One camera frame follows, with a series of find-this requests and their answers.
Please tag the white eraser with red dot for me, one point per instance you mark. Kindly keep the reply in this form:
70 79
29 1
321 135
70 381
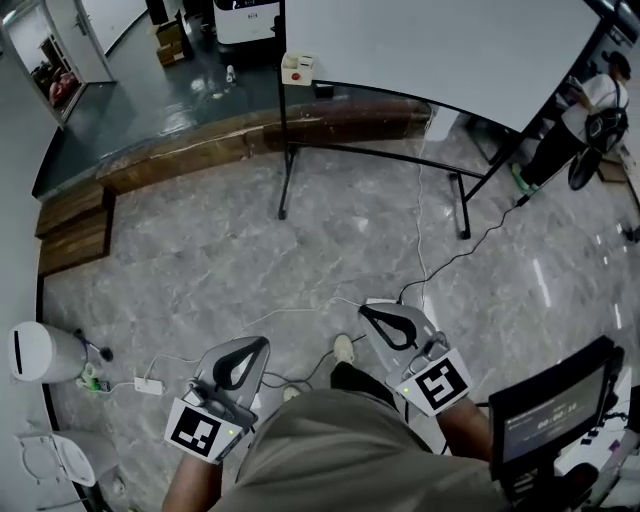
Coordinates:
298 68

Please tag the wooden step platform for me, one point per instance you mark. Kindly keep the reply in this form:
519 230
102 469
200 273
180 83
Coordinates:
200 150

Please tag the white power adapter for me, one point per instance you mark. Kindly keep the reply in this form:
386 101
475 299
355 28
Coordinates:
382 302

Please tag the small white bottle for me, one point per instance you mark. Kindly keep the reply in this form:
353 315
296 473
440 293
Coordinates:
230 74

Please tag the white door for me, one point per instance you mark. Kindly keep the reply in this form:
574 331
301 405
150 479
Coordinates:
85 35

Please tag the white lidded bin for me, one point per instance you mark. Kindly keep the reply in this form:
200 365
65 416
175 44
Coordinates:
60 457

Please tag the white machine with black panel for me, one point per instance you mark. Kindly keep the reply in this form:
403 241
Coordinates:
246 20

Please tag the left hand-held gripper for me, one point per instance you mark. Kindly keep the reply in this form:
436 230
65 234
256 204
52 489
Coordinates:
200 430

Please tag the cardboard box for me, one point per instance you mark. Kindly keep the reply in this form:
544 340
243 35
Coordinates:
169 33
170 54

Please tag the person's left forearm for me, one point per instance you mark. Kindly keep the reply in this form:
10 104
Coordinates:
192 487

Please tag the green and white plug cluster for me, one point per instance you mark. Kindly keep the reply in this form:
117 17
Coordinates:
92 380

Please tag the black metal whiteboard stand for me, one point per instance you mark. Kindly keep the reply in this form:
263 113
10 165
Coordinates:
286 165

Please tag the flat cardboard sheet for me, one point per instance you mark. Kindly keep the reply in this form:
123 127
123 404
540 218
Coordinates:
612 170

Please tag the red bag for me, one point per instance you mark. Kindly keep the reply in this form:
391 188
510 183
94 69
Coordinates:
62 87

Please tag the person's white shoe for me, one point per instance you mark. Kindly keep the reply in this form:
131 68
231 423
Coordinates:
291 392
344 347

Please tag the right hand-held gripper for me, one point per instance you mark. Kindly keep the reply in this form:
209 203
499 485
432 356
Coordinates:
435 382

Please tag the person's black trouser leg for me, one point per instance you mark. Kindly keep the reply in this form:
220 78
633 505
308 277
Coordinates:
360 382

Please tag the white power strip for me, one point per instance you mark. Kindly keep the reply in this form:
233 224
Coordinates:
148 386

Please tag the black monitor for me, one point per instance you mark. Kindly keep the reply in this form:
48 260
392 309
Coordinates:
550 415

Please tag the person's right forearm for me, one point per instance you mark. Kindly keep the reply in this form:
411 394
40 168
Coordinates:
465 430

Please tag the person's khaki shirt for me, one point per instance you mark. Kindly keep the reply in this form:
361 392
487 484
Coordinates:
350 460

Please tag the white cylindrical bin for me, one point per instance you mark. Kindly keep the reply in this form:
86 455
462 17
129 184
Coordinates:
45 352

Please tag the large whiteboard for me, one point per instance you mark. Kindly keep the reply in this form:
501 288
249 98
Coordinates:
440 50

